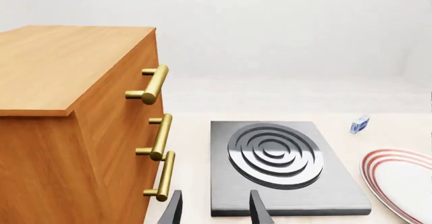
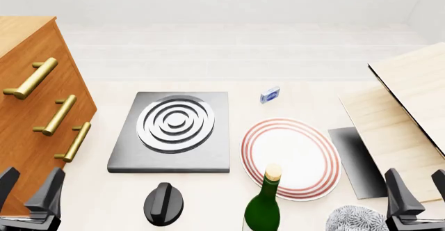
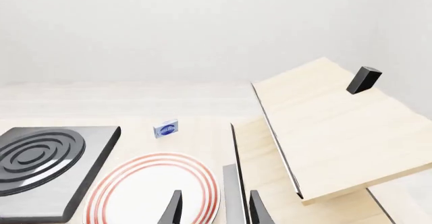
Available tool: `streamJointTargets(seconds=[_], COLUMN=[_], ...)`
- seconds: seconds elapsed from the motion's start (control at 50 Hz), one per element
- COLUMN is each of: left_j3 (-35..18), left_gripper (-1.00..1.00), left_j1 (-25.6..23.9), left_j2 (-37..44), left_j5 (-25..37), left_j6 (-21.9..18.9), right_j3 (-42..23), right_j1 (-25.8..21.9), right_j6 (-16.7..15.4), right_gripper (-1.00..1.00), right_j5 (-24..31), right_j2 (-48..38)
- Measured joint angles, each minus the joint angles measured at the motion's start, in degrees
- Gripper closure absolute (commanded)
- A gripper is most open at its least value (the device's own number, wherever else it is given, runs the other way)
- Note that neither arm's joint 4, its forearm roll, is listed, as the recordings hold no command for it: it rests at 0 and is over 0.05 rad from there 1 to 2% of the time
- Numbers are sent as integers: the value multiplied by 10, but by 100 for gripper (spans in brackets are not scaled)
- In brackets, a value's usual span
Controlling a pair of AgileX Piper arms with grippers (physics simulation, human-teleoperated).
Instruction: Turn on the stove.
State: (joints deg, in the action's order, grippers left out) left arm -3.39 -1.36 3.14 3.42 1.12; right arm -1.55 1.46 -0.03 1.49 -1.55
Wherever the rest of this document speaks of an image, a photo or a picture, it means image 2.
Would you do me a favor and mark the large brass drawer handle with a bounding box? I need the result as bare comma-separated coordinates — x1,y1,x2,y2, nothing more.
2,56,59,101

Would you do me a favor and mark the medium brass drawer handle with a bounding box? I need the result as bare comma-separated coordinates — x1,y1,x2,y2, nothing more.
32,94,78,137

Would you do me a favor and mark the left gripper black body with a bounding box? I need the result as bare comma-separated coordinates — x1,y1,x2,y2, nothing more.
0,210,62,231

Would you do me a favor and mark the wooden cabinet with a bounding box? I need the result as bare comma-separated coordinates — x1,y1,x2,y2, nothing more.
0,16,98,218

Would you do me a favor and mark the green glass bottle with cork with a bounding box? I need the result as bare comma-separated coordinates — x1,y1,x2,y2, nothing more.
243,162,284,231

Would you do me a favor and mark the white plate with red rings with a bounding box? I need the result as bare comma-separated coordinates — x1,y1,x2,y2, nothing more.
239,117,343,202

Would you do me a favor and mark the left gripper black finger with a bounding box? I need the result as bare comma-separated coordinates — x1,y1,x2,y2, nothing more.
0,166,21,212
24,166,67,216

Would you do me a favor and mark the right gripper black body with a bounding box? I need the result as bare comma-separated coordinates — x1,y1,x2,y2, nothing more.
385,210,445,231

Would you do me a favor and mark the small blue and white box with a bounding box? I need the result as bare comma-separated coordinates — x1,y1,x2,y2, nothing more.
259,85,282,105

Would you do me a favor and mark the small brass drawer handle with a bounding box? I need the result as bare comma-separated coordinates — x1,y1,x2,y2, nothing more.
53,121,92,164

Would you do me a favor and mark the flat grey stove plate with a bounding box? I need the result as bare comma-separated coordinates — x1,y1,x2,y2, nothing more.
106,91,231,175

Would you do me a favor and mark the grey patterned bowl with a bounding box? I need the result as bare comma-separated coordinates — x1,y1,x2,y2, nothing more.
325,204,389,231

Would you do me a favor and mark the round black stove knob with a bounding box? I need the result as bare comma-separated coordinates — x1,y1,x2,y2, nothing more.
143,181,185,228

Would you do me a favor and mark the pale wood box-shaped appliance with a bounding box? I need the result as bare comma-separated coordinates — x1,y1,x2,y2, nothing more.
338,41,445,204

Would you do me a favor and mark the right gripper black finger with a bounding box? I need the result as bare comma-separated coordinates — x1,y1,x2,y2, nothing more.
430,168,445,204
383,167,426,218

